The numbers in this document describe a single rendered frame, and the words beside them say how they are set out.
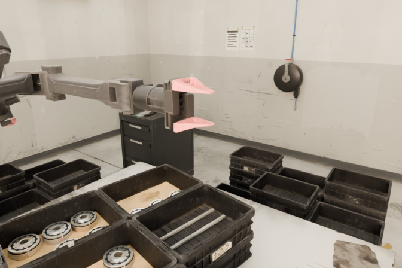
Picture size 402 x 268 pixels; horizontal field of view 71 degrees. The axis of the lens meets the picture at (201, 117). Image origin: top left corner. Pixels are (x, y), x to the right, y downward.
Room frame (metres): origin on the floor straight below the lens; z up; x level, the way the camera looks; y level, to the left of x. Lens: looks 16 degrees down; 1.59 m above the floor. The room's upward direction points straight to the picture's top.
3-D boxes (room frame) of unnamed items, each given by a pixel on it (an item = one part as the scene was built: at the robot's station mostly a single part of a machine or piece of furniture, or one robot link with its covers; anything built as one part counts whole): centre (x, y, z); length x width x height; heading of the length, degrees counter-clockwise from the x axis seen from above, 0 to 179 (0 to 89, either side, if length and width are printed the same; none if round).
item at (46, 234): (0.96, 0.57, 0.86); 0.10 x 0.10 x 0.01
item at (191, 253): (0.97, 0.02, 0.92); 0.40 x 0.30 x 0.02; 134
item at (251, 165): (2.33, -0.49, 0.37); 0.40 x 0.30 x 0.45; 54
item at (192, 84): (0.56, 0.01, 1.47); 0.09 x 0.07 x 0.07; 53
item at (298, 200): (1.78, -0.58, 0.37); 0.40 x 0.30 x 0.45; 54
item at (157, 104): (0.60, 0.07, 1.45); 0.07 x 0.07 x 0.10; 53
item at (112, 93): (0.80, 0.33, 1.45); 0.43 x 0.06 x 0.11; 53
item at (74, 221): (1.04, 0.49, 0.86); 0.10 x 0.10 x 0.01
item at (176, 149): (2.76, 0.43, 0.45); 0.60 x 0.45 x 0.90; 144
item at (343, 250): (0.99, -0.65, 0.71); 0.22 x 0.19 x 0.01; 144
